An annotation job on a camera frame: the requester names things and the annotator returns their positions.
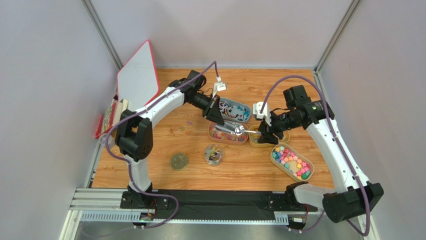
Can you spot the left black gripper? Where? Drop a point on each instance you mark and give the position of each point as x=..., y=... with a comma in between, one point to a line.
x=213, y=112

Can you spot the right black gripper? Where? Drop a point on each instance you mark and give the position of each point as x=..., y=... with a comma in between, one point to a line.
x=269, y=128

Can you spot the pink tray of gummy candies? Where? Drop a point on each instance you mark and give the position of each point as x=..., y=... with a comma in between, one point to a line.
x=218, y=136

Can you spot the silver metal scoop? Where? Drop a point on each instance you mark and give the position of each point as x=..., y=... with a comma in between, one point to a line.
x=234, y=128

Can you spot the clear plastic jar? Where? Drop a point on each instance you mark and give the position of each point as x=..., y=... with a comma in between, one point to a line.
x=213, y=155

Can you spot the beige tray of star candies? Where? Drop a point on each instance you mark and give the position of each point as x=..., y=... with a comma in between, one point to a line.
x=291, y=162

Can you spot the gold metal jar lid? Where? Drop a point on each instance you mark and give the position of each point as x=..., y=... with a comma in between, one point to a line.
x=179, y=162

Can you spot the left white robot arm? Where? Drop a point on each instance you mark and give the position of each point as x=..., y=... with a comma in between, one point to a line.
x=135, y=137

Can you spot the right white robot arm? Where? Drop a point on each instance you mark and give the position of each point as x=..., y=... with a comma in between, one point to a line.
x=353, y=194

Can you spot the blue tray of lollipops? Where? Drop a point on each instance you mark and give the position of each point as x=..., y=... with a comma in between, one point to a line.
x=234, y=111

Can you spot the white board with red edge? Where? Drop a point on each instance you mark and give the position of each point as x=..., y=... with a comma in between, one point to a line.
x=137, y=81

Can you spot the stack of books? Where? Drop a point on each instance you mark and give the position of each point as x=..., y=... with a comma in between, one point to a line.
x=111, y=117

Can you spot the small clear plastic cup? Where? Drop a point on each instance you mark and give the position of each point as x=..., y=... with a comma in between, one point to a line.
x=106, y=142

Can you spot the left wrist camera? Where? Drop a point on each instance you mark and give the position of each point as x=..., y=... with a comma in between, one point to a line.
x=218, y=86

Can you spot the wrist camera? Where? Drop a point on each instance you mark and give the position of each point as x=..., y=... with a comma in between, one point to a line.
x=261, y=111
x=218, y=86

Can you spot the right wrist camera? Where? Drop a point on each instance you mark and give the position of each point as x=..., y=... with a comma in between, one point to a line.
x=261, y=111

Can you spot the aluminium frame rail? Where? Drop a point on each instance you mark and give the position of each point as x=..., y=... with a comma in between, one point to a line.
x=117, y=205

